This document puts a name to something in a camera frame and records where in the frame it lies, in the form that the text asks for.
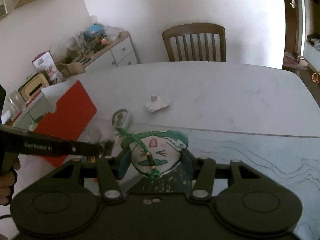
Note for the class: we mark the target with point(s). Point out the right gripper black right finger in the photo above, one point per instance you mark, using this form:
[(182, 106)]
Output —
[(242, 198)]

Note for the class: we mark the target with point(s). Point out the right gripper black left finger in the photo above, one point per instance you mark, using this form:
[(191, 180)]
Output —
[(66, 199)]

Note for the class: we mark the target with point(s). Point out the red and white cardboard box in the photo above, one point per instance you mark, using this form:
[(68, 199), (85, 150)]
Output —
[(73, 110)]

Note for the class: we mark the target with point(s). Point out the green white cat pouch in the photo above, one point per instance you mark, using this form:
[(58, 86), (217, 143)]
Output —
[(155, 149)]

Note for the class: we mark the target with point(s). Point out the grey correction tape dispenser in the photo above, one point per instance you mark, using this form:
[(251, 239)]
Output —
[(122, 119)]

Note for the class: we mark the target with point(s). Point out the left hand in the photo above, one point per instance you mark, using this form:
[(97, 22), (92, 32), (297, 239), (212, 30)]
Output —
[(8, 182)]

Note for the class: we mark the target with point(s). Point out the tall clear glass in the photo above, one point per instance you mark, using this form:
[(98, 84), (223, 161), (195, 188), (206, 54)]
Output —
[(17, 102)]

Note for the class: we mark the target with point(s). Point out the red white snack bag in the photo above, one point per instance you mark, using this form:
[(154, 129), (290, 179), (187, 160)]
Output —
[(45, 64)]

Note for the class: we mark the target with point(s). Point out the cardboard tray on sideboard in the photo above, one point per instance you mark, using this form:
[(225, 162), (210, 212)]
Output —
[(71, 69)]

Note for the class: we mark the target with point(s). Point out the crumpled white tissue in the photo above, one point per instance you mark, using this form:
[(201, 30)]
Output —
[(156, 103)]

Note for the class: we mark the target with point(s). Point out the blue globe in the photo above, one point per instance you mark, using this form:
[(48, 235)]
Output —
[(94, 31)]

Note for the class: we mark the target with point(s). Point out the white wooden sideboard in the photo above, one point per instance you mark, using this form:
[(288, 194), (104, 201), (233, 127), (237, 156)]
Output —
[(120, 52)]

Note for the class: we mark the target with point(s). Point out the brown wooden chair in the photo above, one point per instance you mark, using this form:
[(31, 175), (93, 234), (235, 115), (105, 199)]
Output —
[(195, 42)]

